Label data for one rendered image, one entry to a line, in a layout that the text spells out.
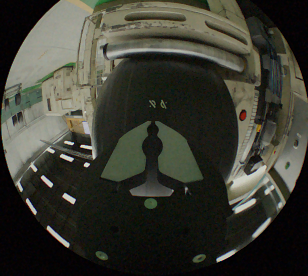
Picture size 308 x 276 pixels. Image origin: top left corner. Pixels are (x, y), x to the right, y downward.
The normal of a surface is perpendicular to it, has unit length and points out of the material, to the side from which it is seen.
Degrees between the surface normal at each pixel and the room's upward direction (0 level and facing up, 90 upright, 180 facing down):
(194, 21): 90
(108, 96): 129
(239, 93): 90
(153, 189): 102
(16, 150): 90
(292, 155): 90
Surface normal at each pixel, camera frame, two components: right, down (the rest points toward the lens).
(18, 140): 1.00, 0.04
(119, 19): 0.00, 0.37
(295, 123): -1.00, -0.01
